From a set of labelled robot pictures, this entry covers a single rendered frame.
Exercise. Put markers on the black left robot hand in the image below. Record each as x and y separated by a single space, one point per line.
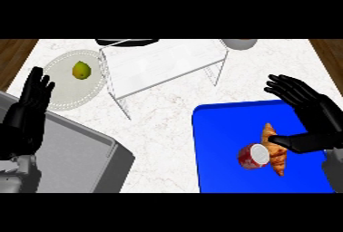
27 114

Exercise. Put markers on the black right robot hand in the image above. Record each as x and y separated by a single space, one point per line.
318 117

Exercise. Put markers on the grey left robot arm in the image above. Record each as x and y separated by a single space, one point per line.
17 173

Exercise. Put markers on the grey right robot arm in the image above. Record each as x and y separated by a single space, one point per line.
333 169

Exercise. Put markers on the red can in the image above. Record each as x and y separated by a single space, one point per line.
253 156

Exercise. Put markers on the pale round plate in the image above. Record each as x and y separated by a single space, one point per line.
74 86

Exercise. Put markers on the brown croissant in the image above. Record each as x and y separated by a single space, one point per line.
275 151

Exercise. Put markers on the grey flat appliance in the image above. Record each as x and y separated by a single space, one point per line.
76 154

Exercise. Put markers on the yellow-green lemon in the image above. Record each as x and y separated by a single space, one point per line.
82 70

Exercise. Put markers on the grey round bowl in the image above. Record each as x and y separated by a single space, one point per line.
240 43

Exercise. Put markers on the black round object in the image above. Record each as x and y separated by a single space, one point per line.
127 41

